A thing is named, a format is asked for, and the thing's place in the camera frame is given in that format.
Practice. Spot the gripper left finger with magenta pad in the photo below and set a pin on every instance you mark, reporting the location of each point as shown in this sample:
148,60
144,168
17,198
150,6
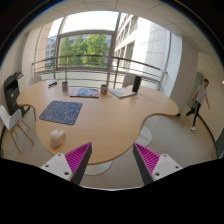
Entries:
70,166

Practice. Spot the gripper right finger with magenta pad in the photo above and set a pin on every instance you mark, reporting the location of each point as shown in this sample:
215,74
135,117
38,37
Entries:
153,166

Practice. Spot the blue patterned mouse pad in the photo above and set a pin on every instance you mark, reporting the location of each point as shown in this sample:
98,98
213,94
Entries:
61,112

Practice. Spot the white round table base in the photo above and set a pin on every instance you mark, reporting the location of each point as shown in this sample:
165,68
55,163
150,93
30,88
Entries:
97,169

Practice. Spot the white chair with wooden legs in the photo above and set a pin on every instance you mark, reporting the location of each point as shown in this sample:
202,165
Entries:
12,121

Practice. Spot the pink and blue book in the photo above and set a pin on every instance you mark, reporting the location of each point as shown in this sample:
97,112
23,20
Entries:
85,92

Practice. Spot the open light notebook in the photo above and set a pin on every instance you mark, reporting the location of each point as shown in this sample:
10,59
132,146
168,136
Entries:
122,92

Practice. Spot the dark patterned mug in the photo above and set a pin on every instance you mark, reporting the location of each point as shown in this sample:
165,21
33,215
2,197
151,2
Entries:
65,86

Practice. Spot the red and white mug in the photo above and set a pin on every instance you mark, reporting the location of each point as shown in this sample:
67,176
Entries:
104,89

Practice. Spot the walking person in white shirt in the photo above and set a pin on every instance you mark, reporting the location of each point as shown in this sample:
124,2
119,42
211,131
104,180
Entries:
199,96

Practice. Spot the black speaker box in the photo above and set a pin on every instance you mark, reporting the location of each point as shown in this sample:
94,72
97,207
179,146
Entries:
136,84

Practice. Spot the grey chair behind table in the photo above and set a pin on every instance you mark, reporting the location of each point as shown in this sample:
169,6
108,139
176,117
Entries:
128,80

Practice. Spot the white chair behind table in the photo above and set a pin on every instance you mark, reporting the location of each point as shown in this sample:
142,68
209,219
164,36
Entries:
34,80

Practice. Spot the black printer on stand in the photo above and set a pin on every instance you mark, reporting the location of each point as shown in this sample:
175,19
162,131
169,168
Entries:
11,91

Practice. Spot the metal balcony railing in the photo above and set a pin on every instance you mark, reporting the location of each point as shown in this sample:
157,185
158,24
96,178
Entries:
94,70

